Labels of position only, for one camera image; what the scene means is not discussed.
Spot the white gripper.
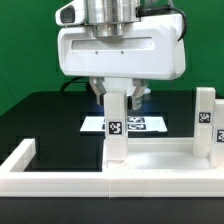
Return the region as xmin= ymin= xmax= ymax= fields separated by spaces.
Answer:
xmin=58 ymin=14 xmax=186 ymax=110

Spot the white desk top tray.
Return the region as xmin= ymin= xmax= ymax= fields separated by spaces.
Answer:
xmin=101 ymin=137 xmax=224 ymax=178

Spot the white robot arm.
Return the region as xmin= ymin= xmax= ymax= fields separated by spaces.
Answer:
xmin=55 ymin=0 xmax=187 ymax=110

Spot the marker tag sheet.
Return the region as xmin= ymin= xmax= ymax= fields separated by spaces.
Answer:
xmin=80 ymin=116 xmax=167 ymax=132

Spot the white U-shaped fence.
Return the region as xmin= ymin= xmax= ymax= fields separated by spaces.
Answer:
xmin=0 ymin=139 xmax=224 ymax=197

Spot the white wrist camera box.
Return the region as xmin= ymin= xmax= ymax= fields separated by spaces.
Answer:
xmin=55 ymin=0 xmax=86 ymax=26

